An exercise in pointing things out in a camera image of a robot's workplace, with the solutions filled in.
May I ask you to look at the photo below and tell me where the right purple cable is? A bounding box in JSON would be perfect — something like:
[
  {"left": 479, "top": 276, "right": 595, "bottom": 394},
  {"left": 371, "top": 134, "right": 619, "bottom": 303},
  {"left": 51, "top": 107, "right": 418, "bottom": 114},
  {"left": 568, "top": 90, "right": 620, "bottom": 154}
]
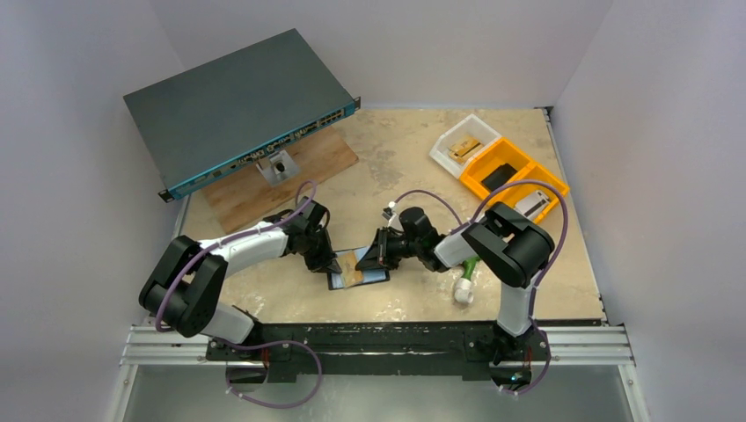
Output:
[{"left": 384, "top": 178, "right": 570, "bottom": 327}]

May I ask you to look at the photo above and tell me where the white plastic bin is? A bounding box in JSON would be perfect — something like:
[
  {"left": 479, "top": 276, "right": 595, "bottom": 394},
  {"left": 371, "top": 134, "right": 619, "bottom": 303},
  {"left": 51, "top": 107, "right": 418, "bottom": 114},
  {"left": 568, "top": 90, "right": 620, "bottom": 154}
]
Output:
[{"left": 428, "top": 113, "right": 501, "bottom": 178}]

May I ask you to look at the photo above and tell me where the green white pipe fitting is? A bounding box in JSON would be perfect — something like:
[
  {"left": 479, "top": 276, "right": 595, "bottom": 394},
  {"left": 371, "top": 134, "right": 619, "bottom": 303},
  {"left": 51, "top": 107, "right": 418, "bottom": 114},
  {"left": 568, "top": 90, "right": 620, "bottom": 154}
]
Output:
[{"left": 453, "top": 257, "right": 480, "bottom": 305}]

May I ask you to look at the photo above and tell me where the gold striped card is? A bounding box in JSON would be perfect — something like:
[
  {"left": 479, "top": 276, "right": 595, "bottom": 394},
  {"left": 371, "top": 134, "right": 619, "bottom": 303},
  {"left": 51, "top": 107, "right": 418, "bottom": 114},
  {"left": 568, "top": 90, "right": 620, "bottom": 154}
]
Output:
[{"left": 449, "top": 135, "right": 481, "bottom": 162}]

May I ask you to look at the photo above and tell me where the wooden board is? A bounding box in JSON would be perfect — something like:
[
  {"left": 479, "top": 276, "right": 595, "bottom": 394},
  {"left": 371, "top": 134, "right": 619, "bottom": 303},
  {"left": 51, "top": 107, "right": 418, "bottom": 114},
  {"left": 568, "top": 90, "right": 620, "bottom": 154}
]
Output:
[{"left": 201, "top": 127, "right": 358, "bottom": 233}]

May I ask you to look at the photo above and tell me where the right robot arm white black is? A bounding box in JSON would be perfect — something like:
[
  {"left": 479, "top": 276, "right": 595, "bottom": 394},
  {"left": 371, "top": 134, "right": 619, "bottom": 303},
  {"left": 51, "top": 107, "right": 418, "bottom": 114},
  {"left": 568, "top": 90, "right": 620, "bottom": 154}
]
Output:
[{"left": 355, "top": 202, "right": 555, "bottom": 358}]

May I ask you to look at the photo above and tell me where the gold card in white bin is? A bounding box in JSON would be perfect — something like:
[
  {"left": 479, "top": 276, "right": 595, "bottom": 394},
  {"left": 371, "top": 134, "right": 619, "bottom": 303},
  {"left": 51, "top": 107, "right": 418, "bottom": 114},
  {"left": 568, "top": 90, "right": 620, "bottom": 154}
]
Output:
[{"left": 449, "top": 141, "right": 482, "bottom": 164}]

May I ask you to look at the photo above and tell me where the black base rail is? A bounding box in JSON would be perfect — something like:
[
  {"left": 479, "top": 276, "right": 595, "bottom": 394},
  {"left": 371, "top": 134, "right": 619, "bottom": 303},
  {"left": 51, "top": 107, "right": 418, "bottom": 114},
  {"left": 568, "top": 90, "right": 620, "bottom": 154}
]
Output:
[{"left": 205, "top": 320, "right": 552, "bottom": 386}]

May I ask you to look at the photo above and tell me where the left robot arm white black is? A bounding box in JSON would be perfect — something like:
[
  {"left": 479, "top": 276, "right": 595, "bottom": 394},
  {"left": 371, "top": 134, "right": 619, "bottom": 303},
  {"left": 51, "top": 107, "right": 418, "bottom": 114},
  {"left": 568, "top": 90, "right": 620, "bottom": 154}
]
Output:
[{"left": 138, "top": 197, "right": 341, "bottom": 360}]

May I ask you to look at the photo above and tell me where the black card in yellow bin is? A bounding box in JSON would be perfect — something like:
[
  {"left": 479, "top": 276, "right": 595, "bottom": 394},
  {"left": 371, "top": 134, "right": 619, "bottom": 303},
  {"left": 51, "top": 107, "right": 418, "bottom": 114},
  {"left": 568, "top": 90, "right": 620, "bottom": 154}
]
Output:
[{"left": 481, "top": 164, "right": 517, "bottom": 192}]

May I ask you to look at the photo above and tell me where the yellow plastic bin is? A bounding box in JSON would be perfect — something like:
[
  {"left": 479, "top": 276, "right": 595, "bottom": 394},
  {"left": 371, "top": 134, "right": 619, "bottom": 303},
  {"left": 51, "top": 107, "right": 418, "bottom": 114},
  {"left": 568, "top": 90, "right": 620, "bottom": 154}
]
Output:
[{"left": 457, "top": 137, "right": 570, "bottom": 223}]

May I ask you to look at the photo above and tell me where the silver card in yellow bin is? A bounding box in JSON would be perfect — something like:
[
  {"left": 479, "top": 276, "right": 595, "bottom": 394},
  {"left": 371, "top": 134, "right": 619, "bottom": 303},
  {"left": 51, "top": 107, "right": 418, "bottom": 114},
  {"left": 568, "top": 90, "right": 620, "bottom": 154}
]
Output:
[{"left": 514, "top": 190, "right": 551, "bottom": 221}]

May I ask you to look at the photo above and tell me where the gold VIP card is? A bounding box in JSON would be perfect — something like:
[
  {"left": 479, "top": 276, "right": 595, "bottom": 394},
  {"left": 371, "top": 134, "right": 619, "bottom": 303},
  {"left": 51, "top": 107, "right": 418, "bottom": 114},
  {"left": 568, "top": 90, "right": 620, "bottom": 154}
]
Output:
[{"left": 338, "top": 251, "right": 364, "bottom": 288}]

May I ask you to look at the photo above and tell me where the grey blue network switch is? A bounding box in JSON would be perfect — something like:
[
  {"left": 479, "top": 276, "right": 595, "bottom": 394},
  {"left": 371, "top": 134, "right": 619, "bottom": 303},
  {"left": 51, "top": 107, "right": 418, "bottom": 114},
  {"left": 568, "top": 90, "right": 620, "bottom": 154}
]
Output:
[{"left": 123, "top": 29, "right": 361, "bottom": 202}]

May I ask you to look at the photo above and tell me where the small metal bracket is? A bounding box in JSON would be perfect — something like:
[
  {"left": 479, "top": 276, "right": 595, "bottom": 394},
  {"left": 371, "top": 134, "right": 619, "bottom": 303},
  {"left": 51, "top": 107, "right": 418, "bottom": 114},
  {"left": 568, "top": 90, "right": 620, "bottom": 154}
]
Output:
[{"left": 256, "top": 149, "right": 300, "bottom": 186}]

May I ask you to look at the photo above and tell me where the black leather card holder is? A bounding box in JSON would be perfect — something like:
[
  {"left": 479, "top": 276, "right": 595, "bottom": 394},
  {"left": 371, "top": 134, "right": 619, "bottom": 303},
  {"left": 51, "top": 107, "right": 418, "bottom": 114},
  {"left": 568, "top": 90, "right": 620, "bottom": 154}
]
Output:
[{"left": 327, "top": 247, "right": 390, "bottom": 290}]

